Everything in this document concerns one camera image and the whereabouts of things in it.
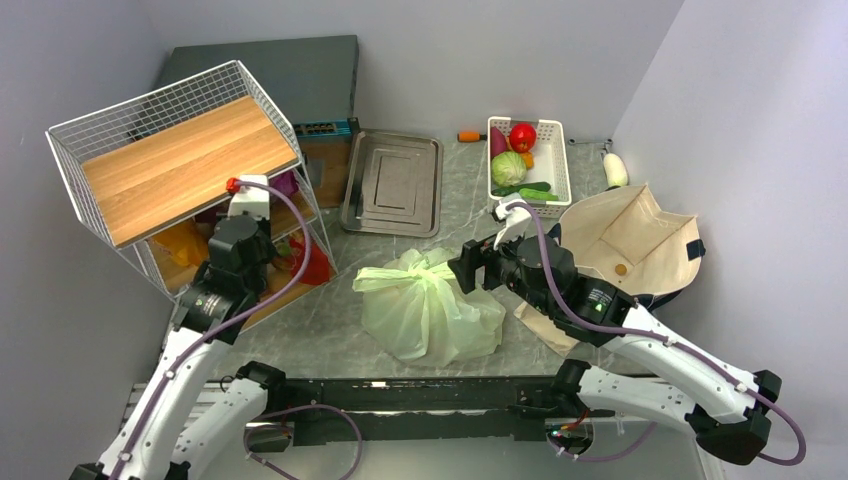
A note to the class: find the green avocado plastic bag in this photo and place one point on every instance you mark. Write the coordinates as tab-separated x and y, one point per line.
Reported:
413	307

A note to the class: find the purple snack bag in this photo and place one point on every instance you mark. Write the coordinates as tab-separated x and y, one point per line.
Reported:
286	183

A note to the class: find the white radish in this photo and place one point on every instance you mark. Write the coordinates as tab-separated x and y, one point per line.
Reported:
615	171

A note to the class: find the red apple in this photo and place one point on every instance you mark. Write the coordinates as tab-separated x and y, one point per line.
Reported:
522	137

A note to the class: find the purple sweet potato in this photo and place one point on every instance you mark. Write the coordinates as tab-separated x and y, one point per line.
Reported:
498	143

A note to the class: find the light green bitter gourd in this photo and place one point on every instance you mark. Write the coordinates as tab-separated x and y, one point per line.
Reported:
537	195

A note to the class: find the metal tray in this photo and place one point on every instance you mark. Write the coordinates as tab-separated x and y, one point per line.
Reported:
394	185

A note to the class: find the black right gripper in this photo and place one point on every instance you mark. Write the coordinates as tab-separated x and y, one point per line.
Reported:
472	256

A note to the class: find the green cabbage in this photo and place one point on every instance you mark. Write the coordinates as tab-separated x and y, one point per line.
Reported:
508	169

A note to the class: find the top wooden shelf board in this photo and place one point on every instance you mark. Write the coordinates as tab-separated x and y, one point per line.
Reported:
158	181

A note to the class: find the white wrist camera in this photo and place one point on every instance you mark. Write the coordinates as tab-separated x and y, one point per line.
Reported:
249	197
512	211

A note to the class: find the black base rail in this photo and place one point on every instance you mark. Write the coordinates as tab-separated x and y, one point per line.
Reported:
320	411

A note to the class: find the orange small pepper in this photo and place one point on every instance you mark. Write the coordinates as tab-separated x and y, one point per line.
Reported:
528	159

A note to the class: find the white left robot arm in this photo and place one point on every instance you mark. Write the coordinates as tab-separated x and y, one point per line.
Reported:
225	290

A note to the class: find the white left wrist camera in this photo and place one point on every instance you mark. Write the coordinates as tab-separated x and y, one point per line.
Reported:
249	197

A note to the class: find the red snack bag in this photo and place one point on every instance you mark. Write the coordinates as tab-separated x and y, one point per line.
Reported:
292	253

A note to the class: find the white plastic basket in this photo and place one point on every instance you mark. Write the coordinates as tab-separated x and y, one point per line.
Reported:
550	172

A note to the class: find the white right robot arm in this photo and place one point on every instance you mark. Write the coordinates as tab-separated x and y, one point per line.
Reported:
723	407

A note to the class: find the yellow snack bag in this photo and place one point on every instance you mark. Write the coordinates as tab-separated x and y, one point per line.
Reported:
183	243

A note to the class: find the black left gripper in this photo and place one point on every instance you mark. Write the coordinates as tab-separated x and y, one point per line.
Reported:
262	227

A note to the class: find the beige canvas tote bag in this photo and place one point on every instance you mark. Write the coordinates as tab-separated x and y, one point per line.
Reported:
624	237

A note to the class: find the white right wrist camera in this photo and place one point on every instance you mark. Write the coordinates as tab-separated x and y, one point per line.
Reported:
512	211

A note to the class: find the white wire shelf rack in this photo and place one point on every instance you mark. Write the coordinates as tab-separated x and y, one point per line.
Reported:
77	141

